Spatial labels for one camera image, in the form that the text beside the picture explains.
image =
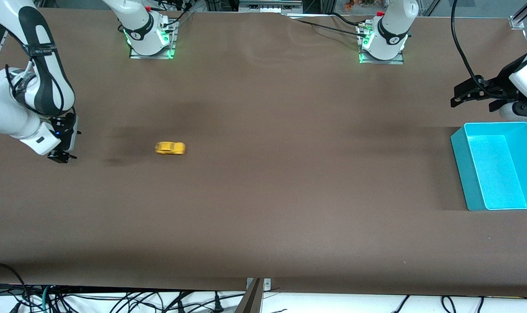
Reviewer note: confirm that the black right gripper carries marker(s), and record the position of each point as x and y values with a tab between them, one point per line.
67	132

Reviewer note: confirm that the metal corner bracket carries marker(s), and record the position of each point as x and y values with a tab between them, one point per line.
518	23

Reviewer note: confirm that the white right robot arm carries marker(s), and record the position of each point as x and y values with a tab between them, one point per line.
11	117

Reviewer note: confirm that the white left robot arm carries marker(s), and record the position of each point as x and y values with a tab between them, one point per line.
391	26

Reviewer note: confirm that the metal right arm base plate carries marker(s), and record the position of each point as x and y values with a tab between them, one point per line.
137	54

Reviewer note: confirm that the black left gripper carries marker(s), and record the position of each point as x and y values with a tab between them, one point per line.
501	84

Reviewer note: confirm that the dark table leg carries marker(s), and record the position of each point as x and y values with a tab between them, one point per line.
250	302

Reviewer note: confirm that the yellow beetle toy car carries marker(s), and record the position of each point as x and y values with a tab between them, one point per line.
170	148

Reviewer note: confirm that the large table cover mat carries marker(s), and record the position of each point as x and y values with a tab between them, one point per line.
263	195

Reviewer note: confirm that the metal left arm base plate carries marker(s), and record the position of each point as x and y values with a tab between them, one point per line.
396	61

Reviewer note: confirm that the grey metal frame box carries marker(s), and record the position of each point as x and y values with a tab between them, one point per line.
270	6

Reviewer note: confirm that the metal table edge bracket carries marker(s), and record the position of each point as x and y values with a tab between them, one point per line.
266	284

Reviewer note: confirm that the teal plastic storage bin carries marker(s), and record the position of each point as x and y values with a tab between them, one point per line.
498	174

